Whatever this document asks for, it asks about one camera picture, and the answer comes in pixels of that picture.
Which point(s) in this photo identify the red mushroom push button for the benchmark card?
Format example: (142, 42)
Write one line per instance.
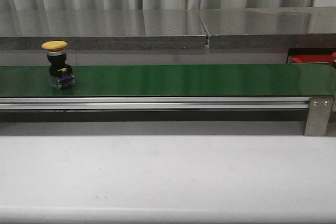
(334, 59)

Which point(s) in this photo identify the green conveyor belt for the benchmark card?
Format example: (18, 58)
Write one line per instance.
(290, 80)

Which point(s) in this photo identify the red plastic tray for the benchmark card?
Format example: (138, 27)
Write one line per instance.
(317, 58)

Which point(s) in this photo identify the grey stone counter slab right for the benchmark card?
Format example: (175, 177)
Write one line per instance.
(270, 28)

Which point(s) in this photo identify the grey stone counter slab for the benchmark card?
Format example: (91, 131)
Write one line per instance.
(103, 29)
(270, 28)

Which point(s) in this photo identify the grey stone counter slab left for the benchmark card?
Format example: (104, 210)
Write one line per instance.
(103, 29)

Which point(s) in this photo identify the aluminium conveyor side rail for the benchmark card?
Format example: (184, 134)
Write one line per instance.
(151, 103)

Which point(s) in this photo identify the steel conveyor support bracket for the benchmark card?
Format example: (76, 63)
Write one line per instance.
(318, 116)

